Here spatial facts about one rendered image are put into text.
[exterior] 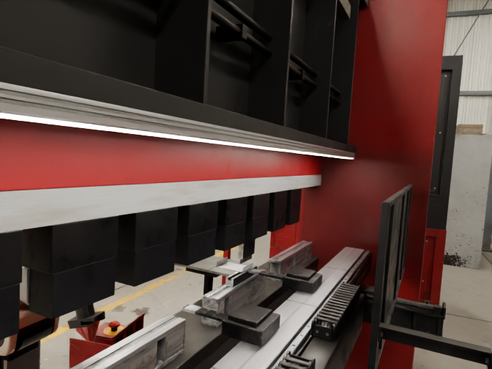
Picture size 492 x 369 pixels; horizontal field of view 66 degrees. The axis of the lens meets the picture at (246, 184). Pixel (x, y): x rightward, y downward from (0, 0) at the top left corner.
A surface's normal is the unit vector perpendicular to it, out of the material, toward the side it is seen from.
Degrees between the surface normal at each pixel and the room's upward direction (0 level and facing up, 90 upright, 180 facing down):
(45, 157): 90
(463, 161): 90
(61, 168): 90
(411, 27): 90
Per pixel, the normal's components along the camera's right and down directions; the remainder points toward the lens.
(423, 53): -0.44, 0.04
